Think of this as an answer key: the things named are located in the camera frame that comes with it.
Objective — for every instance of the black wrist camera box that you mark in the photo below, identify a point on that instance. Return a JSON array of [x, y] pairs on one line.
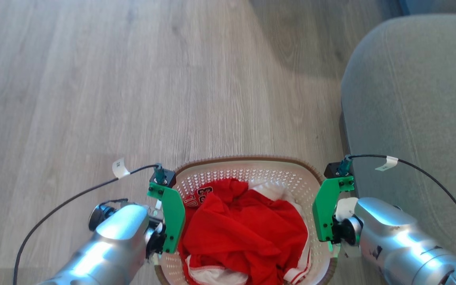
[[334, 169], [167, 175]]

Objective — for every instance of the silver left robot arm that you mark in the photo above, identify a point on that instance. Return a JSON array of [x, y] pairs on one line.
[[113, 241]]

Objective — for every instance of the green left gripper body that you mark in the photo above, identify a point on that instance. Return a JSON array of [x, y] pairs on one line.
[[174, 215]]

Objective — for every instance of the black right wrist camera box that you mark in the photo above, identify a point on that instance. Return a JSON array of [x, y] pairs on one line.
[[334, 169]]

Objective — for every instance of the white perforated laundry basket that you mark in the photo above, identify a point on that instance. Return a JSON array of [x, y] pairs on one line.
[[251, 172]]

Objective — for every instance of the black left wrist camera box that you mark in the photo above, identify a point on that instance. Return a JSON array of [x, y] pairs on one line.
[[167, 175]]

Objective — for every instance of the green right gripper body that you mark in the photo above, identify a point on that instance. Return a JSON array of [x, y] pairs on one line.
[[323, 209]]

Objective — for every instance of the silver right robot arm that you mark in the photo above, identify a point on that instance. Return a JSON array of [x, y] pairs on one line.
[[394, 237]]

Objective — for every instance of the grey fabric sofa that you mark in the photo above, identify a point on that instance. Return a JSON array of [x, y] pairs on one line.
[[414, 118]]

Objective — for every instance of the red sports jersey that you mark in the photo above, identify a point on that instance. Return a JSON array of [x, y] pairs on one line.
[[244, 229]]

